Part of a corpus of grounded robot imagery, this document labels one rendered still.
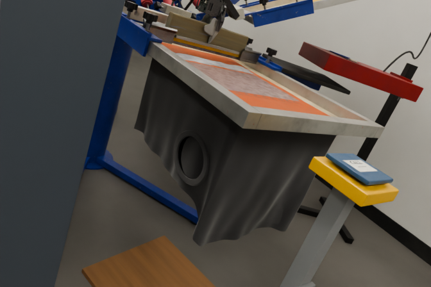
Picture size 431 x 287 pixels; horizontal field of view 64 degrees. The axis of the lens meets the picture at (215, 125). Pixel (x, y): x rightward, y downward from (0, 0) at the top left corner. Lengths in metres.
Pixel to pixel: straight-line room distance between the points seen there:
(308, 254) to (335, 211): 0.12
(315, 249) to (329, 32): 2.83
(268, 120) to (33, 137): 0.46
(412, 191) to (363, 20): 1.44
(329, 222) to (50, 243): 0.60
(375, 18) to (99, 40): 2.81
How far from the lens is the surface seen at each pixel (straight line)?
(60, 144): 0.74
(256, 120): 0.72
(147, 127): 1.20
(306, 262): 0.83
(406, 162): 3.00
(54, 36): 0.66
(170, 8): 1.53
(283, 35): 3.81
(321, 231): 0.79
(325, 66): 2.00
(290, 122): 0.80
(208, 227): 1.01
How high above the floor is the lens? 1.17
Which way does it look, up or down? 19 degrees down
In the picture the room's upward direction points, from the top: 21 degrees clockwise
